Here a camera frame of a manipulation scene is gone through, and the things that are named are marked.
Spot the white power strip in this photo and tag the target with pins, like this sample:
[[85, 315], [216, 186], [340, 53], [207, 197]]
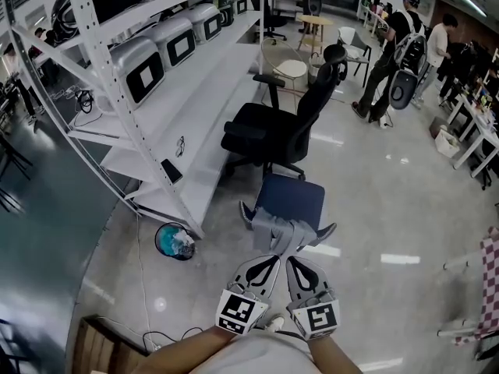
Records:
[[385, 122]]

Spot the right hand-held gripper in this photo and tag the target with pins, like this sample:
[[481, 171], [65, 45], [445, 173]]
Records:
[[317, 316]]

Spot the white desk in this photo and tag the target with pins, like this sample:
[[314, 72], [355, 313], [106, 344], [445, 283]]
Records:
[[477, 131]]

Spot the person's white shoe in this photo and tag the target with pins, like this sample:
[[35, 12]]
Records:
[[276, 323]]

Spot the round wooden table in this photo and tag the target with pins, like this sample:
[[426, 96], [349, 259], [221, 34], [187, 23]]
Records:
[[316, 20]]

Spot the person's white shirt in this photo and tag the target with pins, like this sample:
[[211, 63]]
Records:
[[257, 357]]

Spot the white basket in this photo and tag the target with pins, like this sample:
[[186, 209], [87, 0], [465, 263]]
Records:
[[316, 66]]

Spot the white box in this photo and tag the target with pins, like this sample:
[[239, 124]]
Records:
[[446, 144]]

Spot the pink checkered cloth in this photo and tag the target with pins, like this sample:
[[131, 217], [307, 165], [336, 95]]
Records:
[[490, 283]]

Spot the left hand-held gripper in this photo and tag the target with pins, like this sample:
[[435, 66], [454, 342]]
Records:
[[241, 310]]

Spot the blue seat chair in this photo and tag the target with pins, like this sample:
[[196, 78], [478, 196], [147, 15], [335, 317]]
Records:
[[290, 199]]

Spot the black office chair with headrest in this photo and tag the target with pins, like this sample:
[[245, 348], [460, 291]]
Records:
[[273, 131]]

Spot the black phone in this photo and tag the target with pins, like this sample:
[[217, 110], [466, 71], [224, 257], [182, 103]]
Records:
[[171, 171]]

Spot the white metal shelf rack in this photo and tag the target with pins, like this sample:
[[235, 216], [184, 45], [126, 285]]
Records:
[[218, 92]]

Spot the black-framed glasses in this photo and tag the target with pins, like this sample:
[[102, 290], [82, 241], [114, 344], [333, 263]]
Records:
[[180, 146]]

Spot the person's right forearm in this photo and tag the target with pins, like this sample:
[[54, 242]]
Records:
[[331, 358]]

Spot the person's left forearm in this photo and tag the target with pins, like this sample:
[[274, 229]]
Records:
[[187, 349]]

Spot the white shell chair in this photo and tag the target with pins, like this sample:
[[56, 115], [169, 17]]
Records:
[[351, 39]]

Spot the black bin with blue bag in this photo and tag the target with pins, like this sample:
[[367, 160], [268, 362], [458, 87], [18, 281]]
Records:
[[174, 242]]

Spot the black and white helmet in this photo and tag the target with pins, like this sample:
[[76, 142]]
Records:
[[66, 14]]

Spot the grey clothing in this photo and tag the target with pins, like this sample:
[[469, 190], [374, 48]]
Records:
[[280, 232]]

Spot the brown wooden crate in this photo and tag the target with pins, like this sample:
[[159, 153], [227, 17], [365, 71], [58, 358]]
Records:
[[101, 345]]

